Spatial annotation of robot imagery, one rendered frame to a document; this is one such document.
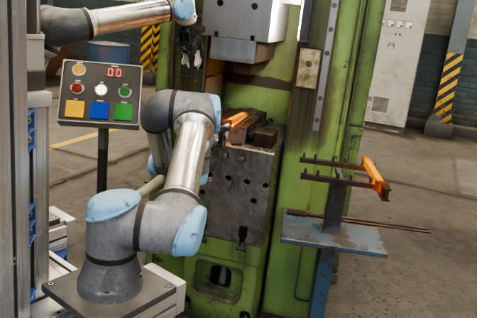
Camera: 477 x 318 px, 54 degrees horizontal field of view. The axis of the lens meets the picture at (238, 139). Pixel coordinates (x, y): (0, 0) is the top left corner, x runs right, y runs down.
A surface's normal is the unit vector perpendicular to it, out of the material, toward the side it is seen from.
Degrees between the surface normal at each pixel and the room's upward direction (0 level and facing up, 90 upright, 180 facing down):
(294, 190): 90
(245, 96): 90
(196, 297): 90
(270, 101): 90
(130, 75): 60
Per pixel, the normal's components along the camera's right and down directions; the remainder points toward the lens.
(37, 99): 0.79, 0.24
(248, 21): -0.26, 0.22
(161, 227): 0.03, -0.22
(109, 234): -0.02, 0.25
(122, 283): 0.59, -0.04
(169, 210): 0.08, -0.74
